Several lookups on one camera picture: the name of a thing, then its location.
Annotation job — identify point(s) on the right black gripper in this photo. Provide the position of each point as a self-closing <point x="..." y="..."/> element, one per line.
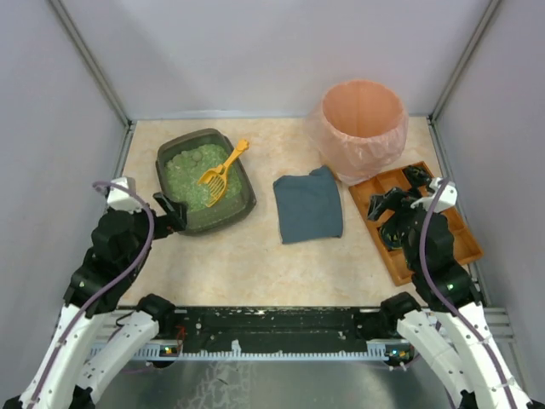
<point x="405" y="209"/>

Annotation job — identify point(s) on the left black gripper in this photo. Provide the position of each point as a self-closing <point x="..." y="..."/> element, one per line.
<point x="157" y="219"/>

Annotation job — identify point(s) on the yellow litter scoop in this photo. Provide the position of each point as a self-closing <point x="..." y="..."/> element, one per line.
<point x="216" y="179"/>

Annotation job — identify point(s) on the green litter clumps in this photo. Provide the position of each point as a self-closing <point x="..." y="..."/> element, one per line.
<point x="195" y="156"/>

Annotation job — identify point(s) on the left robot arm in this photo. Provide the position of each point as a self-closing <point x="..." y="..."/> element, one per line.
<point x="67" y="377"/>

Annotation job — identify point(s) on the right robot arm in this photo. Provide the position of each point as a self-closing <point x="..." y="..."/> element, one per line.
<point x="459" y="347"/>

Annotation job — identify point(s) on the orange compartment tray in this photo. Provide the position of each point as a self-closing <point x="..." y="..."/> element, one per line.
<point x="462" y="246"/>

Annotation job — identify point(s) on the blue folded cloth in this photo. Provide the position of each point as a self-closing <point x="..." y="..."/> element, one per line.
<point x="309" y="207"/>

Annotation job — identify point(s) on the bin with pink bag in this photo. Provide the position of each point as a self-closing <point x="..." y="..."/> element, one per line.
<point x="359" y="127"/>

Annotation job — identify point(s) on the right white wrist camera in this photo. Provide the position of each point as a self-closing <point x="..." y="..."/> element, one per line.
<point x="443" y="196"/>

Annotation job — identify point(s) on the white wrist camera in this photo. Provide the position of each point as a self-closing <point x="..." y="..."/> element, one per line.
<point x="121" y="194"/>
<point x="443" y="196"/>

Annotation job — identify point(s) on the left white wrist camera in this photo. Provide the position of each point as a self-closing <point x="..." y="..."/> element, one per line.
<point x="121" y="194"/>

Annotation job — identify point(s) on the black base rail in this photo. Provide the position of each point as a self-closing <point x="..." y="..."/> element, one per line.
<point x="277" y="334"/>

